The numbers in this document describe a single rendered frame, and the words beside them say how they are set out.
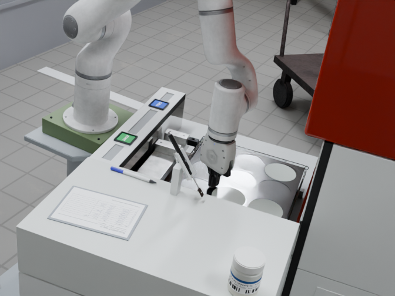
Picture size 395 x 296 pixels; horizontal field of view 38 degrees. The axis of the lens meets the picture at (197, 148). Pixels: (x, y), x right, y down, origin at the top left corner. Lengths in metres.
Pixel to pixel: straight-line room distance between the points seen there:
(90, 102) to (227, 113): 0.57
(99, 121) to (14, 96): 2.14
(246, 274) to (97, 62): 0.93
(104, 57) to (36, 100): 2.16
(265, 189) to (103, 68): 0.65
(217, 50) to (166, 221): 0.46
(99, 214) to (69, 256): 0.14
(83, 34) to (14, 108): 2.18
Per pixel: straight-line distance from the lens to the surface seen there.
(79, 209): 1.48
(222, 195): 1.70
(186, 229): 1.45
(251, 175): 1.81
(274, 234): 1.49
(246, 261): 1.26
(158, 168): 1.81
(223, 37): 1.50
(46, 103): 4.00
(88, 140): 1.95
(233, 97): 1.53
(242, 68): 1.59
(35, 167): 3.35
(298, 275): 1.66
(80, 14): 1.80
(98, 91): 1.93
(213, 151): 1.63
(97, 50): 1.92
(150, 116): 1.93
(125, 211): 1.49
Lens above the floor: 1.89
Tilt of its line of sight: 32 degrees down
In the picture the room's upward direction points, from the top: 8 degrees clockwise
